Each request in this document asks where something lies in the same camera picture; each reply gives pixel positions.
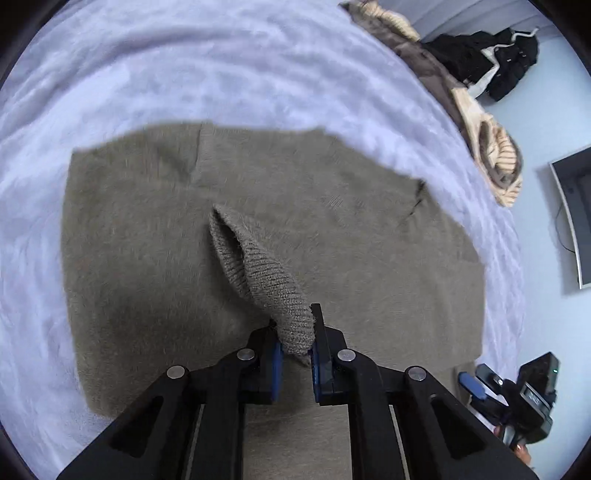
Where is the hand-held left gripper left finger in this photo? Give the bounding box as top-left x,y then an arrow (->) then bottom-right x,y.
56,323 -> 283,480

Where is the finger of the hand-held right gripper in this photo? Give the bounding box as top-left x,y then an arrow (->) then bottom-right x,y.
475,364 -> 511,398
458,371 -> 504,418

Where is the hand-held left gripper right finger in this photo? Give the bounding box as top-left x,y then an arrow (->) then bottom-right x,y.
308,303 -> 539,480

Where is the olive knit sweater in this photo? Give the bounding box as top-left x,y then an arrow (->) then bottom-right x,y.
61,121 -> 485,480

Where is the person's right hand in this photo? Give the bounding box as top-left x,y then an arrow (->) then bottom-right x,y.
493,425 -> 533,463

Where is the curved monitor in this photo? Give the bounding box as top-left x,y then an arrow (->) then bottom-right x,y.
549,145 -> 591,290

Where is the beige brown striped garment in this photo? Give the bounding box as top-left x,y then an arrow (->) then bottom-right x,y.
341,0 -> 525,208

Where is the lavender fleece blanket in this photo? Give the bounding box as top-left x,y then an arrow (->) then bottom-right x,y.
0,0 -> 527,480

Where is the black monitor cable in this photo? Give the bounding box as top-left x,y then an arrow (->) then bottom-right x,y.
555,203 -> 578,254

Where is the black garment with white drawstring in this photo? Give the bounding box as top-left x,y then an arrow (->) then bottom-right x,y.
422,28 -> 540,102

